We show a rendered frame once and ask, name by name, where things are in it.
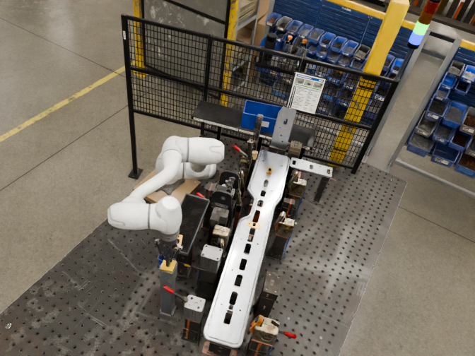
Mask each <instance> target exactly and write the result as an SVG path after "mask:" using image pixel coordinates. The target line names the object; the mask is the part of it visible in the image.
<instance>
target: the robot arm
mask: <svg viewBox="0 0 475 356"><path fill-rule="evenodd" d="M223 159H224V145H223V143H222V142H220V141H218V140H216V139H213V138H181V137H179V136H171V137H169V138H168V139H167V140H166V141H165V142H164V144H163V148H162V152H161V153H160V154H159V156H158V158H157V160H156V176H154V177H152V178H151V179H149V180H148V181H147V182H145V183H143V184H142V185H141V186H139V187H137V188H136V189H135V190H133V192H132V193H131V194H130V196H128V197H126V198H125V199H124V200H123V201H121V202H120V203H115V204H113V205H111V206H110V207H109V208H108V209H107V216H108V222H109V224H111V226H113V227H116V228H119V229H123V230H145V229H152V230H158V236H159V237H160V239H158V238H156V240H155V241H154V243H155V244H156V246H157V248H158V251H159V254H160V255H161V256H164V260H165V261H166V266H167V267H169V266H170V263H171V262H172V260H173V259H176V257H177V255H178V253H179V251H181V250H182V248H183V245H179V244H178V241H177V237H178V235H179V233H180V225H181V222H182V209H181V205H180V202H179V201H178V200H177V199H176V198H175V197H172V196H165V197H163V198H162V199H161V200H159V202H157V203H154V204H146V202H145V201H144V198H145V197H146V196H147V195H149V194H151V193H153V192H158V191H160V190H162V191H164V192H165V193H166V194H167V195H171V193H172V192H173V191H174V190H176V188H177V187H178V186H179V185H181V184H182V183H184V182H185V179H209V178H211V177H212V176H214V175H215V173H216V163H219V162H221V161H222V160H223ZM175 247H177V251H176V252H175V254H173V249H174V248H175ZM168 249H169V253H168Z"/></svg>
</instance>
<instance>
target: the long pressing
mask: <svg viewBox="0 0 475 356"><path fill-rule="evenodd" d="M262 160H263V161H262ZM290 163H291V159H290V158H289V157H287V156H285V155H279V154H276V153H272V152H269V151H265V150H261V151H259V154H258V156H257V160H256V162H255V165H254V169H253V171H252V176H251V178H250V182H249V184H248V187H247V192H248V193H249V195H250V196H251V197H252V198H253V204H252V208H251V211H250V214H249V215H248V216H245V217H243V218H240V219H239V221H238V223H237V227H236V230H235V234H234V236H233V240H232V242H231V245H230V249H229V252H228V255H227V258H226V260H225V264H224V267H223V271H222V273H221V277H220V280H219V282H218V286H217V288H216V293H215V295H214V298H213V301H212V304H211V308H210V310H209V315H208V317H207V320H206V323H205V326H204V330H203V335H204V337H205V339H207V340H208V341H211V342H214V343H218V344H220V345H224V346H227V347H229V348H238V347H240V346H241V345H242V342H243V338H244V334H245V329H246V326H247V321H248V318H249V315H250V309H251V306H252V300H253V297H254V292H255V289H256V286H257V280H258V277H259V272H260V268H261V265H262V260H263V257H264V251H265V248H266V243H267V240H268V236H269V231H270V228H271V222H272V219H273V216H274V211H275V207H276V205H277V204H278V203H279V202H280V201H281V199H282V196H283V190H284V187H285V184H286V178H287V175H288V169H289V166H290ZM267 167H272V168H273V172H272V174H269V173H266V171H267ZM265 179H268V180H269V184H268V186H267V187H265V186H263V183H264V180H265ZM261 191H265V192H266V194H265V197H263V196H260V194H261ZM269 200H270V201H269ZM258 201H263V205H262V207H259V206H257V204H258ZM256 210H258V211H260V215H259V219H258V223H259V224H262V227H261V229H260V230H259V229H257V228H255V229H256V230H255V233H254V238H253V240H252V242H248V241H247V238H248V236H249V233H250V228H251V227H249V226H247V221H251V222H252V221H253V218H254V214H255V211H256ZM241 239H242V240H241ZM246 244H251V248H250V252H249V254H248V255H247V254H244V250H245V245H246ZM242 259H246V260H247V263H246V266H245V269H244V270H240V269H239V267H240V263H241V260H242ZM231 269H232V270H231ZM237 275H241V276H242V281H241V284H240V287H235V286H234V284H235V280H236V277H237ZM232 292H236V293H237V299H236V302H235V305H233V310H231V309H228V307H229V305H230V304H229V301H230V297H231V295H232ZM221 304H222V305H221ZM227 310H229V311H232V312H233V314H232V317H231V320H230V324H224V323H223V322H224V318H225V314H226V312H227ZM240 310H241V311H240Z"/></svg>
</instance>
